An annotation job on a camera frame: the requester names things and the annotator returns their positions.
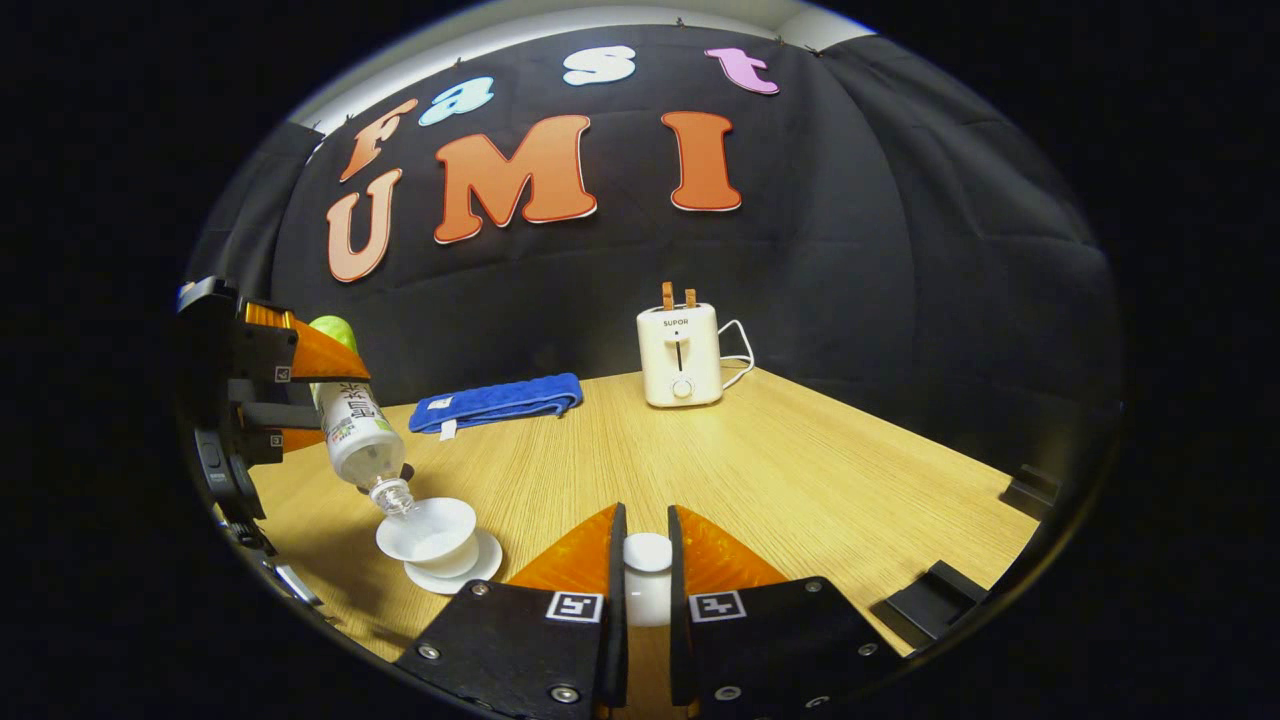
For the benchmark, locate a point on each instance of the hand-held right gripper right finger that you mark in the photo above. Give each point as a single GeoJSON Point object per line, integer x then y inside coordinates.
{"type": "Point", "coordinates": [678, 600]}

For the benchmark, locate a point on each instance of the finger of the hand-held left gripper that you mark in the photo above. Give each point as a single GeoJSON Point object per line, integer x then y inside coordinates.
{"type": "Point", "coordinates": [320, 355]}
{"type": "Point", "coordinates": [280, 415]}

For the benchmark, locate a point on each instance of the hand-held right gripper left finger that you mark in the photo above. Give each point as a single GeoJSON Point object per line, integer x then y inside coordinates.
{"type": "Point", "coordinates": [618, 560]}

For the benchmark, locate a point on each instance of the clear water bottle white label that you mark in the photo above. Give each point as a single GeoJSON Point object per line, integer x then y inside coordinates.
{"type": "Point", "coordinates": [360, 440]}

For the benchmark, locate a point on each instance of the white teacup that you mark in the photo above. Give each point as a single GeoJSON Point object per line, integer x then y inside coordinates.
{"type": "Point", "coordinates": [430, 530]}

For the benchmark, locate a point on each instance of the white saucer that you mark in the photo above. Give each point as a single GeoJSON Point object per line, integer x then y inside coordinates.
{"type": "Point", "coordinates": [485, 565]}

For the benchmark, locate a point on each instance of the blue towel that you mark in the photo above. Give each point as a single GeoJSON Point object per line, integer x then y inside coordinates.
{"type": "Point", "coordinates": [500, 400]}

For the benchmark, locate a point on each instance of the cream toaster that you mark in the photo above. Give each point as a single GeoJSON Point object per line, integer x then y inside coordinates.
{"type": "Point", "coordinates": [680, 350]}

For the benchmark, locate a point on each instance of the black plastic block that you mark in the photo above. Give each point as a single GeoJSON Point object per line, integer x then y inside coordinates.
{"type": "Point", "coordinates": [935, 605]}
{"type": "Point", "coordinates": [1030, 492]}

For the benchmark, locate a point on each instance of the black backdrop cloth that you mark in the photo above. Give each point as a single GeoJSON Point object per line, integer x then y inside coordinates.
{"type": "Point", "coordinates": [850, 250]}

